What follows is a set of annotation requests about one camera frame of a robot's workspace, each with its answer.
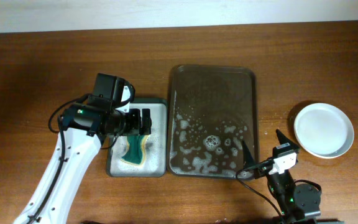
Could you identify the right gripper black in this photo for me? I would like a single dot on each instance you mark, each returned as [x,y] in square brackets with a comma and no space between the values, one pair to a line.
[248,159]

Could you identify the green yellow sponge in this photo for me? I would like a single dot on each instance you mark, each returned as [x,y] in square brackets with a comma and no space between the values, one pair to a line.
[135,154]

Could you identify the large brown serving tray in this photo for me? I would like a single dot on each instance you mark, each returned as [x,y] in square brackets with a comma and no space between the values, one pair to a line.
[212,121]

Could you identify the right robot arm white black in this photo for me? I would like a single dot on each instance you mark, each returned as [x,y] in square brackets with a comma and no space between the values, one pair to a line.
[298,200]

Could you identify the pale green plate top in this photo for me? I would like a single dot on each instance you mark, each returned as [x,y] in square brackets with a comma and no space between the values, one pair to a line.
[323,130]

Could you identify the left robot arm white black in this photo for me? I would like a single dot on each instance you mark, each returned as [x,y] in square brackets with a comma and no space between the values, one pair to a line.
[55,193]

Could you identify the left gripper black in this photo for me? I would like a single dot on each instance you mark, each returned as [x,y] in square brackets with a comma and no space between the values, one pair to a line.
[135,116]

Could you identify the small black soapy tray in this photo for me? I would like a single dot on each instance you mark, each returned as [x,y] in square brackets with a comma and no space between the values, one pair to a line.
[155,163]

